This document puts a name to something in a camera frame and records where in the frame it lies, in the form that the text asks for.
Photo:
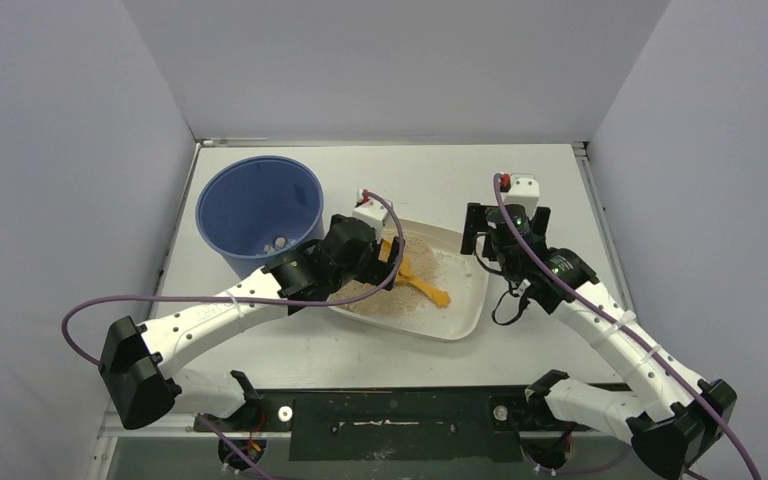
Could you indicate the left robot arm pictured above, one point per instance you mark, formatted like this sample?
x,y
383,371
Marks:
x,y
145,366

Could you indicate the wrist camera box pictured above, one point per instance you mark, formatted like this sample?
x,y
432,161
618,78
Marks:
x,y
521,189
374,213

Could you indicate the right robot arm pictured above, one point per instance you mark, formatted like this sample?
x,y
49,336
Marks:
x,y
669,415

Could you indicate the blue plastic bucket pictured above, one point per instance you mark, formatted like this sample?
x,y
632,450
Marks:
x,y
259,207

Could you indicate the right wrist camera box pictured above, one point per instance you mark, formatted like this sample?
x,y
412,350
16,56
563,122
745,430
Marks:
x,y
521,189

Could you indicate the yellow slotted litter scoop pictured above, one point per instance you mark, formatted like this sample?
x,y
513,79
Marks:
x,y
418,269

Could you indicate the beige cat litter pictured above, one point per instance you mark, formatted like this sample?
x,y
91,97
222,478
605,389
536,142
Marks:
x,y
398,302

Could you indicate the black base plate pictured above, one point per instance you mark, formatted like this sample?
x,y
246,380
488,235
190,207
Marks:
x,y
434,424

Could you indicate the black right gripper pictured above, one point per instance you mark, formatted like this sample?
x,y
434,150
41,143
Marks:
x,y
475,225

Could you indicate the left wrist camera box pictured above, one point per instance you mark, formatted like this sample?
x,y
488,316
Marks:
x,y
374,213

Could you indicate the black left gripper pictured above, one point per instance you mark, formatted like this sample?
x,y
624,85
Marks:
x,y
376,257

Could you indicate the white plastic litter tray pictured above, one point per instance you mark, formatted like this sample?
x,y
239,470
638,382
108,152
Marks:
x,y
459,275

